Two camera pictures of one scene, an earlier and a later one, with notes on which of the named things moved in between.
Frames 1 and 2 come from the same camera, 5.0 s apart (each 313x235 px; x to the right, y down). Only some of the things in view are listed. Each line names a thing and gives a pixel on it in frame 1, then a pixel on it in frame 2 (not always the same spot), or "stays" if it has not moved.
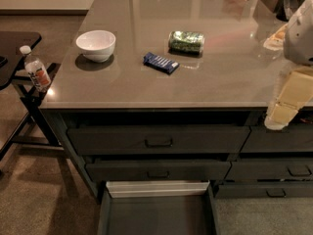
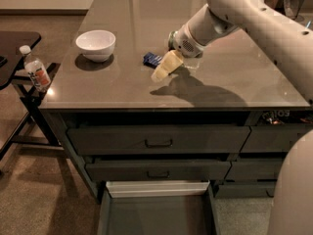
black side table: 35,126 stays
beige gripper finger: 295,92 → 168,64
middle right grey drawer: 270,169 stays
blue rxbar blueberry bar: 160,64 stays
